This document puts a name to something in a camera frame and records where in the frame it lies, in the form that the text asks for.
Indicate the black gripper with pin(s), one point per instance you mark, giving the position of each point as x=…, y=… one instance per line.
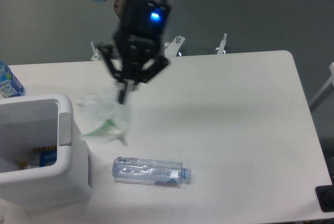
x=135, y=70

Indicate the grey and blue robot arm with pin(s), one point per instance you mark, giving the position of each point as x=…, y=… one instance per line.
x=135, y=55

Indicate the blue snack packet in bin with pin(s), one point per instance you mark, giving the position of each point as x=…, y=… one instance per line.
x=42, y=157

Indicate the black clamp at table edge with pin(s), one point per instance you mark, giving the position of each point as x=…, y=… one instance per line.
x=325, y=197

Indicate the white base bracket with bolts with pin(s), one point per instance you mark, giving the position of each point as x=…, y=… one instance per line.
x=171, y=49

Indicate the crushed clear plastic bottle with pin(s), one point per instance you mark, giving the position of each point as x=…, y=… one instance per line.
x=151, y=170

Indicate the blue labelled drink bottle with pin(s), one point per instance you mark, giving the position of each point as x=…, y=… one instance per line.
x=10, y=85

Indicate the white frame at right edge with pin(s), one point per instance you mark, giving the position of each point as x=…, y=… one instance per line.
x=321, y=95

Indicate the white trash can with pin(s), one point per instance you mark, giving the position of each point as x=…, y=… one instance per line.
x=31, y=122

